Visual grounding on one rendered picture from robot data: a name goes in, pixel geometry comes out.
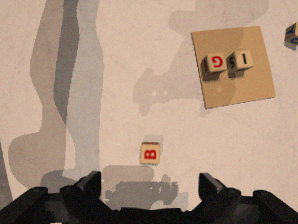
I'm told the tan letter block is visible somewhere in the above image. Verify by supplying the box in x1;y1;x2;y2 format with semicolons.
140;142;160;164
202;52;227;76
285;22;298;46
227;50;253;73

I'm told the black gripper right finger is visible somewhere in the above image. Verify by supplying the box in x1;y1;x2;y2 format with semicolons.
173;173;298;224

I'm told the tan square mat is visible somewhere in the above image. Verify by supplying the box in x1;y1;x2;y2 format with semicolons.
191;26;276;108

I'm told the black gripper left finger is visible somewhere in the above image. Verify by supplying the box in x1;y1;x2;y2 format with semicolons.
0;171;132;224

